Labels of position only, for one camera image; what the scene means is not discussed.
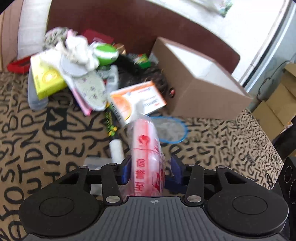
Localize dark red box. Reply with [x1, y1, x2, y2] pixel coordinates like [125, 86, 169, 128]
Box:
[82, 29, 114, 45]

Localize black fuzzy cloth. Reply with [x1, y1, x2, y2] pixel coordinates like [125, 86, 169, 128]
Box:
[115, 55, 173, 99]

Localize brown cardboard storage box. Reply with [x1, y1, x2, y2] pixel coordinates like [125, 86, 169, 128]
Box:
[150, 37, 254, 120]

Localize red flat tray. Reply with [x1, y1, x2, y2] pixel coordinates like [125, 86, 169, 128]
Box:
[6, 57, 32, 74]

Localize floral shoe insole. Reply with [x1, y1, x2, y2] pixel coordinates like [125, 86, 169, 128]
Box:
[67, 69, 108, 112]

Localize floral plastic bag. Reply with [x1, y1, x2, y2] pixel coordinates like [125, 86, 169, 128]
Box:
[192, 0, 233, 18]

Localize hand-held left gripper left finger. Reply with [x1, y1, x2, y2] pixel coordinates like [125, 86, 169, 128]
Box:
[55, 155, 133, 206]

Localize green foil packet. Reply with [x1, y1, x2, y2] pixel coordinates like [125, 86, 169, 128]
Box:
[134, 54, 151, 68]

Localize white cylinder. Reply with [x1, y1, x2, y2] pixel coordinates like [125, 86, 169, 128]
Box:
[109, 138, 125, 164]

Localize blue rimmed mesh strainer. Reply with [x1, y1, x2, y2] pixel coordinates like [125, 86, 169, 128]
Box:
[150, 116, 188, 143]

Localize letter print desktop cloth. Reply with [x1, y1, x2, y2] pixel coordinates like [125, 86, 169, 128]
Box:
[0, 71, 285, 241]

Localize green yellow candy strip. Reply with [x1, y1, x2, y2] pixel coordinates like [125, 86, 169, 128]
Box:
[105, 108, 117, 138]

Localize yellow green box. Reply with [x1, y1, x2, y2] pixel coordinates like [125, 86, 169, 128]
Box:
[30, 49, 68, 100]

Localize grey round disc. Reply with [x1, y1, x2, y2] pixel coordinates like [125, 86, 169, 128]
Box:
[60, 55, 89, 77]

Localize translucent plastic bottle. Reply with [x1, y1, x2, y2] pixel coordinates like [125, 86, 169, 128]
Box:
[27, 67, 49, 110]

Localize brown wooden board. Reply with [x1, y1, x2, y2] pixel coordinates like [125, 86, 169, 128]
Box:
[46, 0, 241, 75]

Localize white orange medicine box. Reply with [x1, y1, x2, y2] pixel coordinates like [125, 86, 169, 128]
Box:
[109, 81, 167, 127]

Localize green white round container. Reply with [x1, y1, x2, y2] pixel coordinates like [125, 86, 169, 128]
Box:
[94, 44, 120, 66]

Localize white socks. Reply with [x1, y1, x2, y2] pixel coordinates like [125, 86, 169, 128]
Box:
[55, 29, 100, 70]

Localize grey door frame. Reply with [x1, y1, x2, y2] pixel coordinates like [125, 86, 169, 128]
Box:
[240, 0, 296, 93]

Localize pink plastic bag packet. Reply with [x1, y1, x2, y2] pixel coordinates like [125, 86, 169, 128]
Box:
[127, 118, 166, 198]

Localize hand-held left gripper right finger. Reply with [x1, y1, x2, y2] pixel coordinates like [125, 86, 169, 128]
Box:
[170, 155, 249, 207]

